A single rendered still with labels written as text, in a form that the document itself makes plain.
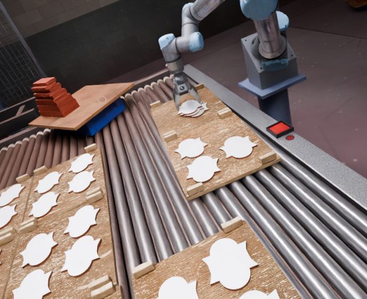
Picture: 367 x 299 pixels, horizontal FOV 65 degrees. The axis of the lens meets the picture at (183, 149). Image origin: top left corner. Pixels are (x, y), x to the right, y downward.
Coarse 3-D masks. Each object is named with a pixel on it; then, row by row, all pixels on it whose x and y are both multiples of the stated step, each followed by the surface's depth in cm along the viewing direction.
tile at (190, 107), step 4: (192, 100) 150; (184, 104) 149; (188, 104) 148; (192, 104) 146; (196, 104) 145; (180, 108) 148; (184, 108) 146; (188, 108) 145; (192, 108) 143; (196, 108) 142; (180, 112) 144; (184, 112) 142; (188, 112) 141; (192, 112) 140
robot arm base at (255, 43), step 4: (256, 36) 147; (252, 40) 151; (256, 40) 146; (252, 44) 150; (256, 44) 146; (252, 48) 150; (256, 48) 147; (252, 52) 152; (256, 52) 149; (256, 56) 151; (260, 56) 149
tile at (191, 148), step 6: (198, 138) 122; (180, 144) 123; (186, 144) 121; (192, 144) 120; (198, 144) 119; (204, 144) 117; (180, 150) 119; (186, 150) 118; (192, 150) 117; (198, 150) 115; (204, 150) 115; (186, 156) 115; (192, 156) 113; (198, 156) 113
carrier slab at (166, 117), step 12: (192, 96) 161; (204, 96) 156; (156, 108) 164; (168, 108) 158; (216, 108) 141; (156, 120) 151; (168, 120) 146; (180, 120) 142; (192, 120) 138; (204, 120) 135; (180, 132) 133
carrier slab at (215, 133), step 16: (208, 128) 128; (224, 128) 124; (240, 128) 120; (176, 144) 126; (208, 144) 118; (176, 160) 116; (192, 160) 112; (224, 160) 106; (240, 160) 103; (256, 160) 101; (272, 160) 98; (224, 176) 99; (240, 176) 98
